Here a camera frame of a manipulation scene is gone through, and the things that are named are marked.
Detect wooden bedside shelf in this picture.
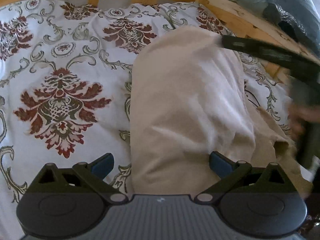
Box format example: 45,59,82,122
208,0,319,63

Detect beige hooded zip jacket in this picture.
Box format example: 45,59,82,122
130,26,312,197

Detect floral patterned bed sheet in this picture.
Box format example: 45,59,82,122
1,0,289,239

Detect person's right hand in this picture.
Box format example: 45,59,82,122
288,103,319,140

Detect bagged clothes pile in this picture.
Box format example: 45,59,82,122
230,0,319,56

